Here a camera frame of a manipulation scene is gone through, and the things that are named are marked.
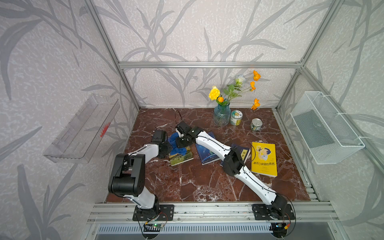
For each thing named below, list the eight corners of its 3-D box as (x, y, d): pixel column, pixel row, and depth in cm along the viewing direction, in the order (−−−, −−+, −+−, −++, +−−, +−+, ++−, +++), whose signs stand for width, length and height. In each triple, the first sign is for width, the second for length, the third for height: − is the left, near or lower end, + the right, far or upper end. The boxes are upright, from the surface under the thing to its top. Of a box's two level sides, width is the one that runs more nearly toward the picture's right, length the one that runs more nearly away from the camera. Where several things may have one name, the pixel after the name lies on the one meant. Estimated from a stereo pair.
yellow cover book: (250, 171, 90) (251, 169, 88) (251, 141, 103) (252, 139, 101) (275, 177, 87) (277, 175, 85) (273, 146, 101) (275, 144, 99)
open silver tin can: (251, 131, 109) (253, 126, 104) (249, 123, 114) (251, 118, 108) (261, 131, 109) (263, 126, 104) (258, 123, 114) (261, 118, 109)
